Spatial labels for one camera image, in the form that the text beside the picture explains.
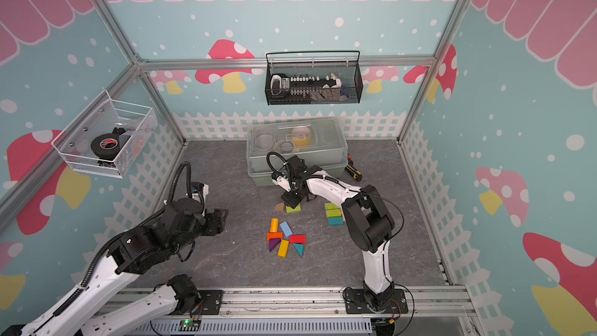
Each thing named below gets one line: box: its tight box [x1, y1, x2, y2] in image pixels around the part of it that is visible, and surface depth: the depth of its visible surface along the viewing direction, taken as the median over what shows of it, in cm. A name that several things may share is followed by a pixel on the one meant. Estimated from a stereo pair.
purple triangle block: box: [268, 238, 282, 252], surface depth 87 cm
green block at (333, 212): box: [325, 208, 343, 218], surface depth 95 cm
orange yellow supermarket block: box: [269, 217, 280, 233], surface depth 92 cm
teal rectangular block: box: [327, 217, 344, 226], surface depth 94 cm
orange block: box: [266, 231, 284, 242], surface depth 89 cm
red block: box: [289, 234, 308, 245], surface depth 89 cm
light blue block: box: [279, 220, 294, 238], surface depth 91 cm
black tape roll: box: [90, 127, 131, 161], surface depth 71 cm
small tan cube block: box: [274, 202, 286, 213], surface depth 97 cm
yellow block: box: [277, 239, 290, 258], surface depth 87 cm
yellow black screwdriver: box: [344, 164, 363, 182], surface depth 108 cm
